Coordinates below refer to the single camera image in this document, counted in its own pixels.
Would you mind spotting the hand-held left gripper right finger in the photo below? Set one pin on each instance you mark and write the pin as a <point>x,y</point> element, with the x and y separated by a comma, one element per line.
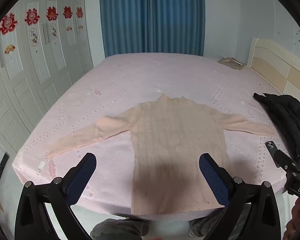
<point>213,177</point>

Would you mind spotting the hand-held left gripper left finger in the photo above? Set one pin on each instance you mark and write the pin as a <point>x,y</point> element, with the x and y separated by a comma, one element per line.
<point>82,173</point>

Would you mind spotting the pink knitted sweater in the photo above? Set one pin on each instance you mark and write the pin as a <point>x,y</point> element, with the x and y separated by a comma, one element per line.
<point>175,140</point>

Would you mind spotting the person's right hand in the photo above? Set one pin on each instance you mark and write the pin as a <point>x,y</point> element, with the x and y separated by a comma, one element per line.
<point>298,222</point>

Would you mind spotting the black jacket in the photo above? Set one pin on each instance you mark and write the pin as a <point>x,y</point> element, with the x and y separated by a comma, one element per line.
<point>285,115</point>

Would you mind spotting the person's left leg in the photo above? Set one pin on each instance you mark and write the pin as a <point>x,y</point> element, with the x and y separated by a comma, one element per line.
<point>120,230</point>

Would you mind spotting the cream wooden headboard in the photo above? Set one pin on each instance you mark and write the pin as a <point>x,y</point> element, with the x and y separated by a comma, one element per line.
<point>272,67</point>

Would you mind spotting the white wardrobe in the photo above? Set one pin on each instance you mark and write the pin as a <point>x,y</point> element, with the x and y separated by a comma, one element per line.
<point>40,80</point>

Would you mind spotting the pink bed sheet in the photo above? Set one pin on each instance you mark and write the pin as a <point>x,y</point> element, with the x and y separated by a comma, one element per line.
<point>140,80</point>

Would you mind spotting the stack of papers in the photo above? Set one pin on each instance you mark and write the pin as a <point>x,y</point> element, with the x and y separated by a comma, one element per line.
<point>231,63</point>

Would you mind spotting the orange fan sticker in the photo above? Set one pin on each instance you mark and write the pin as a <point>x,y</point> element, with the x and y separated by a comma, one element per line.
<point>10,49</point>
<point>69,28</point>

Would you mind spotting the red paper flower decoration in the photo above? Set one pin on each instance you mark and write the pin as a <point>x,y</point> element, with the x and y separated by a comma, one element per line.
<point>68,12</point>
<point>79,12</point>
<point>8,24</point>
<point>52,13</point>
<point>32,16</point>

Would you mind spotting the blue curtain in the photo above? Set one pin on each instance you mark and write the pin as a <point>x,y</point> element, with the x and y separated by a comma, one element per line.
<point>140,17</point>

